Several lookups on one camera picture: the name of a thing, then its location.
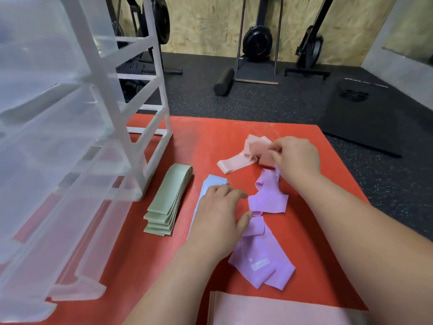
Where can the person's left hand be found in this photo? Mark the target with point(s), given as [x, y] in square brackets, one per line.
[216, 226]

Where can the person's right hand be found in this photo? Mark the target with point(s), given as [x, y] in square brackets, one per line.
[299, 159]

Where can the pink elastic band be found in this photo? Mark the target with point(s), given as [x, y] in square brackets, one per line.
[233, 164]
[257, 145]

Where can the stack of blue bands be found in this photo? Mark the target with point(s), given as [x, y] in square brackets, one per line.
[213, 181]

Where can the stack of green bands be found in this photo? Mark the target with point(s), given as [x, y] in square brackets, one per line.
[169, 192]

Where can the clear plastic drawer unit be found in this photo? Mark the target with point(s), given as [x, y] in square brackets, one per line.
[159, 152]

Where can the stack of pink bands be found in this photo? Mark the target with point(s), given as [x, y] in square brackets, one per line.
[270, 311]

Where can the translucent plastic drawer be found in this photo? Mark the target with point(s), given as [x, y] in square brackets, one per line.
[50, 159]
[37, 47]
[88, 284]
[30, 274]

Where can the person's right forearm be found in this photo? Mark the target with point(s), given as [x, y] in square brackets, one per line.
[365, 247]

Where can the person's left forearm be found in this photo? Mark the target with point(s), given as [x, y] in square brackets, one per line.
[172, 291]

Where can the black exercise mat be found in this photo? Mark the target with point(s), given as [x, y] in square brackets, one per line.
[358, 125]

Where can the red soft plyo box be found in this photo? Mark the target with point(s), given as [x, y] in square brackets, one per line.
[209, 142]

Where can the black foam roller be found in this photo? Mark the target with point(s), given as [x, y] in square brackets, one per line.
[224, 82]

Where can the black upright rowing machine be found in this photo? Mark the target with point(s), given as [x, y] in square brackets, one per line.
[309, 49]

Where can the black ski machine with stand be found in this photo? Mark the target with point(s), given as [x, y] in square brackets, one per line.
[257, 42]

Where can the wall mirror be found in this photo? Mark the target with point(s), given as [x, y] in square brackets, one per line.
[409, 23]

